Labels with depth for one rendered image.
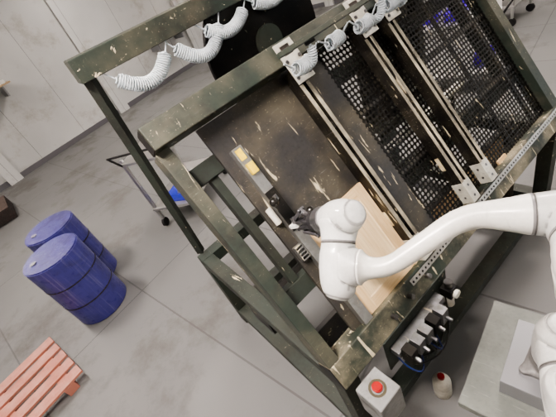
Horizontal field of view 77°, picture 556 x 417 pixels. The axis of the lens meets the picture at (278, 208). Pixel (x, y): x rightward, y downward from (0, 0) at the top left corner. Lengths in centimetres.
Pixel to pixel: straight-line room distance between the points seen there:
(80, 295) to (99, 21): 828
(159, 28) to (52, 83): 857
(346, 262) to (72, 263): 303
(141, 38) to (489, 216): 154
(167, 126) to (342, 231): 75
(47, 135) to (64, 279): 687
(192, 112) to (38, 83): 896
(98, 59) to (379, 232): 146
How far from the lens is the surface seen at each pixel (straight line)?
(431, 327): 179
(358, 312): 163
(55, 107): 1032
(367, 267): 100
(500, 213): 98
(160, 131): 136
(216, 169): 149
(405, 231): 174
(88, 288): 383
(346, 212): 97
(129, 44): 181
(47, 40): 1046
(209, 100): 143
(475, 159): 216
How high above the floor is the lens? 231
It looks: 36 degrees down
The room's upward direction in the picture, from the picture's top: 25 degrees counter-clockwise
